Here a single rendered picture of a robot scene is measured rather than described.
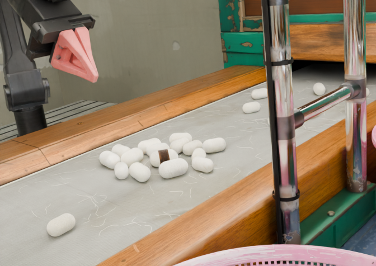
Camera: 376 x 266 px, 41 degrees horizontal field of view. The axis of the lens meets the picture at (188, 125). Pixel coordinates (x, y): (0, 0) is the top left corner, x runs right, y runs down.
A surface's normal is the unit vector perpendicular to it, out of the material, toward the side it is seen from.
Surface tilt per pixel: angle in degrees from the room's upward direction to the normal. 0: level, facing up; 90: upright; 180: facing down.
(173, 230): 0
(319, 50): 69
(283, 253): 75
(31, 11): 90
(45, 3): 40
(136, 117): 45
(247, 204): 2
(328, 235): 90
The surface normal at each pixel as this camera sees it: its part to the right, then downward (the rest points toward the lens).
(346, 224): 0.72, 0.12
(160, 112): 0.43, -0.58
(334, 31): -0.67, -0.11
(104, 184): -0.11, -0.95
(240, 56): -0.68, 0.26
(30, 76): 0.42, -0.01
